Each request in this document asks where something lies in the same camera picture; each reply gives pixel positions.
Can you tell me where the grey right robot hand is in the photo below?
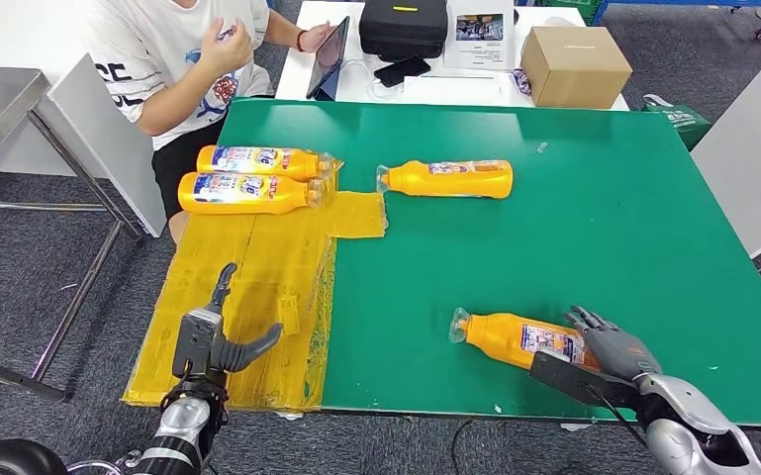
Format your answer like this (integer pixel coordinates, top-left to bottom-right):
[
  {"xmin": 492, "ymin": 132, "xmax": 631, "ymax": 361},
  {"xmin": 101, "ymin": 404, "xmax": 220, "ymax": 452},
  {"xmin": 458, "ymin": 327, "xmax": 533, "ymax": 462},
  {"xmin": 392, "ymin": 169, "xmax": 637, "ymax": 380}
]
[{"xmin": 562, "ymin": 305, "xmax": 663, "ymax": 383}]

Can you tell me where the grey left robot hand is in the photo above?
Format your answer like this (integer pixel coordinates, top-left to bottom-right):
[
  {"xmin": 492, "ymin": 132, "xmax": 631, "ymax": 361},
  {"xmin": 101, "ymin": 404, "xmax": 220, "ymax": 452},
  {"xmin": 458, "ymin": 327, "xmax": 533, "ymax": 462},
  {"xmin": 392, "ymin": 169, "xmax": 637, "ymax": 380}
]
[{"xmin": 206, "ymin": 263, "xmax": 284, "ymax": 375}]

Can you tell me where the orange detergent bottle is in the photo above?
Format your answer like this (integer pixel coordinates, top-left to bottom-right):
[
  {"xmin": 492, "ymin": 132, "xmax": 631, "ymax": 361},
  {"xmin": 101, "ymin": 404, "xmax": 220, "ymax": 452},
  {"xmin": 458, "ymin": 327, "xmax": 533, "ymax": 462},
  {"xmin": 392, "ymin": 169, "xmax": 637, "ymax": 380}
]
[
  {"xmin": 177, "ymin": 171, "xmax": 326, "ymax": 217},
  {"xmin": 375, "ymin": 159, "xmax": 515, "ymax": 200},
  {"xmin": 196, "ymin": 144, "xmax": 335, "ymax": 183},
  {"xmin": 448, "ymin": 307, "xmax": 601, "ymax": 374}
]

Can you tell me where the yellow taped cardboard sheet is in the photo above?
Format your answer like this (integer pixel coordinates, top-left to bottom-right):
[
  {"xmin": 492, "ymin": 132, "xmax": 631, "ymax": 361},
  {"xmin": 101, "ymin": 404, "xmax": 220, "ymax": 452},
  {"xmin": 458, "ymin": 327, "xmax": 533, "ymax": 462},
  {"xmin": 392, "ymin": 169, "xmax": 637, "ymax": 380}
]
[{"xmin": 122, "ymin": 160, "xmax": 389, "ymax": 413}]

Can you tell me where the white side table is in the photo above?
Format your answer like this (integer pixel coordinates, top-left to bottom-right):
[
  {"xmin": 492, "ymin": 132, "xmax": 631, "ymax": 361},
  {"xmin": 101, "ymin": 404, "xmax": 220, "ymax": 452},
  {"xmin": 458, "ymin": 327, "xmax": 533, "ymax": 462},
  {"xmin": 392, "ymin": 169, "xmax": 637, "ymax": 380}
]
[{"xmin": 690, "ymin": 29, "xmax": 761, "ymax": 306}]

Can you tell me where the green shopping bag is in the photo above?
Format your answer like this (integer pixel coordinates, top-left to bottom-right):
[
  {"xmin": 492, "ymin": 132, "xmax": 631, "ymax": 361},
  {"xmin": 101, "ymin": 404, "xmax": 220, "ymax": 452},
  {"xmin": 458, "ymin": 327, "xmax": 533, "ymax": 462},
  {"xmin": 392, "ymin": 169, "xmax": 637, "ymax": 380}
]
[{"xmin": 641, "ymin": 94, "xmax": 713, "ymax": 152}]

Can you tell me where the brown cardboard box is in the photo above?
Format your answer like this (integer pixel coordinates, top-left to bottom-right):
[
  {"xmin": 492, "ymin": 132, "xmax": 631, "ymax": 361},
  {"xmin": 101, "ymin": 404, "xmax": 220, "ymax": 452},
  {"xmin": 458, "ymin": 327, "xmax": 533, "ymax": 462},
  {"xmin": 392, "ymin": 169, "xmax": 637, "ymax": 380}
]
[{"xmin": 521, "ymin": 26, "xmax": 633, "ymax": 110}]

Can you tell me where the white desk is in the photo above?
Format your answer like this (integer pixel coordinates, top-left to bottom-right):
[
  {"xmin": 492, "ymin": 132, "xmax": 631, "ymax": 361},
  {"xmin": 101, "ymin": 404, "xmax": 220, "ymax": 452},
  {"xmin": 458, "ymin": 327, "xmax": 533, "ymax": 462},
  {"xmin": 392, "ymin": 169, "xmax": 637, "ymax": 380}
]
[{"xmin": 274, "ymin": 1, "xmax": 630, "ymax": 113}]

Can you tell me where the person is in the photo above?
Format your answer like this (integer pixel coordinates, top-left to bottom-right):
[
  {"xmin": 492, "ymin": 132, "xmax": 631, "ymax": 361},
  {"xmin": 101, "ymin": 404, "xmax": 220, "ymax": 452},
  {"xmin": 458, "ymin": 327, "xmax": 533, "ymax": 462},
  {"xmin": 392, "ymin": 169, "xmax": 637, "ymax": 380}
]
[{"xmin": 81, "ymin": 0, "xmax": 333, "ymax": 240}]

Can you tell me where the dark tablet on stand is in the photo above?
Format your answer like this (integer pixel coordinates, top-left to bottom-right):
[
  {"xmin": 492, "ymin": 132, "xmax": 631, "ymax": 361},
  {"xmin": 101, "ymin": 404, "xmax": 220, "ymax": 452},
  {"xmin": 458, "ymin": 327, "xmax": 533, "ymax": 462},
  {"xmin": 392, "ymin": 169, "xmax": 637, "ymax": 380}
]
[{"xmin": 306, "ymin": 16, "xmax": 351, "ymax": 101}]

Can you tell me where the printed paper sign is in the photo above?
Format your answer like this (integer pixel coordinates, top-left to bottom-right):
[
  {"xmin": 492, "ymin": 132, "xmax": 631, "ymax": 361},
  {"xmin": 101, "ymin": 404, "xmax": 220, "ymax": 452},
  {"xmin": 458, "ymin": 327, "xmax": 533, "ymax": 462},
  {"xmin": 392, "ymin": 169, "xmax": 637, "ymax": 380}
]
[{"xmin": 443, "ymin": 0, "xmax": 518, "ymax": 72}]

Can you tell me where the black smartphone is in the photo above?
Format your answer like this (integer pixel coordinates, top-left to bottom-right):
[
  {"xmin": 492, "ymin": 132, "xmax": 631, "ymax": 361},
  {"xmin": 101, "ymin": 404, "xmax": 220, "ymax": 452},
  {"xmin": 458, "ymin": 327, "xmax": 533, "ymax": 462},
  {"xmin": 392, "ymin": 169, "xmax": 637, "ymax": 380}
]
[{"xmin": 373, "ymin": 55, "xmax": 432, "ymax": 88}]

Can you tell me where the green plastic crate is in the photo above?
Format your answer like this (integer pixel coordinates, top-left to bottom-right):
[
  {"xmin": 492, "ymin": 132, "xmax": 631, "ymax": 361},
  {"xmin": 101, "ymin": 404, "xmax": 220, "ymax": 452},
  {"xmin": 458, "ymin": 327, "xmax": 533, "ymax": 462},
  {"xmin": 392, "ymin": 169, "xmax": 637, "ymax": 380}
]
[{"xmin": 540, "ymin": 0, "xmax": 605, "ymax": 21}]

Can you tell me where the black zip case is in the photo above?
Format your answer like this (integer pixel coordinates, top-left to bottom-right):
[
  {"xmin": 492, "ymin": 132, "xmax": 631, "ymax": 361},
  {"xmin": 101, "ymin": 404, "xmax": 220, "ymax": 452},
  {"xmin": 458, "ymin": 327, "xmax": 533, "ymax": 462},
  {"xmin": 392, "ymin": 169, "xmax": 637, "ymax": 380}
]
[{"xmin": 358, "ymin": 0, "xmax": 449, "ymax": 62}]

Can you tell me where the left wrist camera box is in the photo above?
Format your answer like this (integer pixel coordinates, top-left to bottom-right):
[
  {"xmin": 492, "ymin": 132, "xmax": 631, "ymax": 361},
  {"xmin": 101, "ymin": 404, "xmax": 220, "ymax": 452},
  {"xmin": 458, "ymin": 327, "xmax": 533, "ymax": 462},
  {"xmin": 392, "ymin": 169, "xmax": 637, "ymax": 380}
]
[{"xmin": 171, "ymin": 309, "xmax": 224, "ymax": 380}]

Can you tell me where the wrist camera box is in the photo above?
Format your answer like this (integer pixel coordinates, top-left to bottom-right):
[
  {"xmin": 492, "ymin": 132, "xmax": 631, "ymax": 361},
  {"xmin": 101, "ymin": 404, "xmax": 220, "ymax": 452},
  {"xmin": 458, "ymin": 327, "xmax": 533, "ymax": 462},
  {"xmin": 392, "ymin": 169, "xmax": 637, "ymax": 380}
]
[
  {"xmin": 171, "ymin": 309, "xmax": 224, "ymax": 380},
  {"xmin": 527, "ymin": 348, "xmax": 643, "ymax": 409}
]

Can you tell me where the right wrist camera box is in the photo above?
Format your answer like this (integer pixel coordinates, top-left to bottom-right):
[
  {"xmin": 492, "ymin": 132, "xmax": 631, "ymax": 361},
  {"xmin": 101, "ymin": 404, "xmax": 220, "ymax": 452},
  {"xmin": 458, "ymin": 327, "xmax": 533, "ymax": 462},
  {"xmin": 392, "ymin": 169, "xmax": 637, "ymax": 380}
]
[{"xmin": 527, "ymin": 348, "xmax": 643, "ymax": 409}]

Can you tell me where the chrome caster bracket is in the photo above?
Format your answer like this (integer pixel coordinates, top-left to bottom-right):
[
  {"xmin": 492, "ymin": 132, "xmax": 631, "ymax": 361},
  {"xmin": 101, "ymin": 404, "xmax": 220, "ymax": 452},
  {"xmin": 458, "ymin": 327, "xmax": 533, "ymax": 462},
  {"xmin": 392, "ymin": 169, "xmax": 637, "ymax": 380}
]
[{"xmin": 68, "ymin": 448, "xmax": 145, "ymax": 475}]

